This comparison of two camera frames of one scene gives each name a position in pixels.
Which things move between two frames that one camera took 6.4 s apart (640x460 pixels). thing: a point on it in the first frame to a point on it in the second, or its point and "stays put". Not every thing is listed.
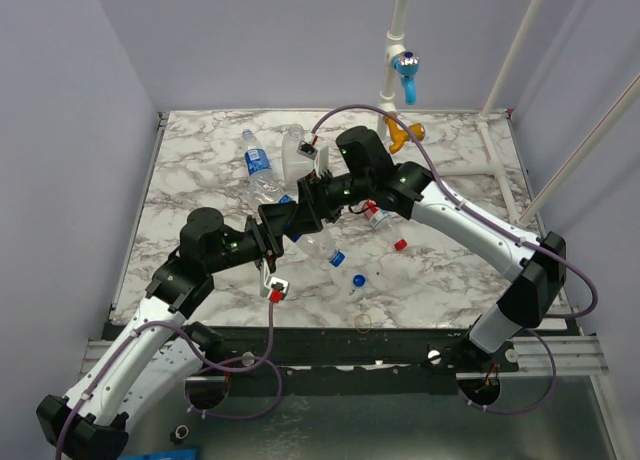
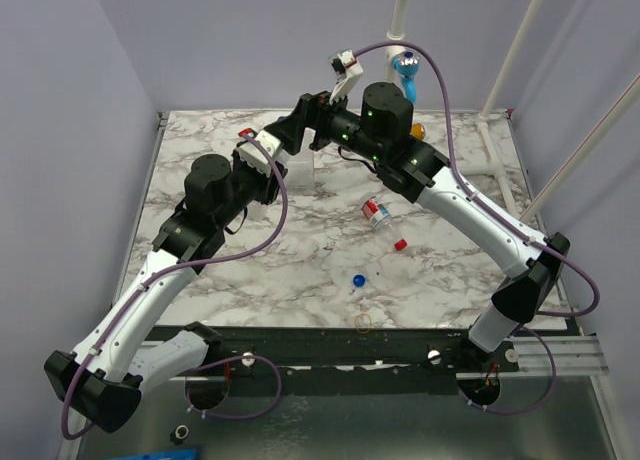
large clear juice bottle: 294,164 stays put
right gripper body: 314,196 to 321,128
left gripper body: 261,244 to 254,185
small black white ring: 180,433 stays put
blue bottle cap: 359,280 stays put
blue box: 160,454 stays put
